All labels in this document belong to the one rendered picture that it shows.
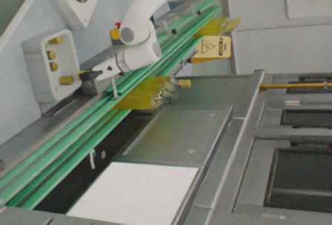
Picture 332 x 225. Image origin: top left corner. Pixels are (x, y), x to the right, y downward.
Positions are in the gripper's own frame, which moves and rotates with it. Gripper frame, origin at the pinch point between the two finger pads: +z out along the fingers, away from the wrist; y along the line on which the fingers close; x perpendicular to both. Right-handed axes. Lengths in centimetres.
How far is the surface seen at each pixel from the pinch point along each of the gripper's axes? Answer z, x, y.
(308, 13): -24, -104, 609
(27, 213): -36, -7, -75
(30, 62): 12.8, 12.1, -9.9
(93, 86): 7.5, -6.1, 9.6
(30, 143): 9.2, -10.4, -28.3
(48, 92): 11.3, 0.0, -9.6
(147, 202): -19.2, -37.1, -25.3
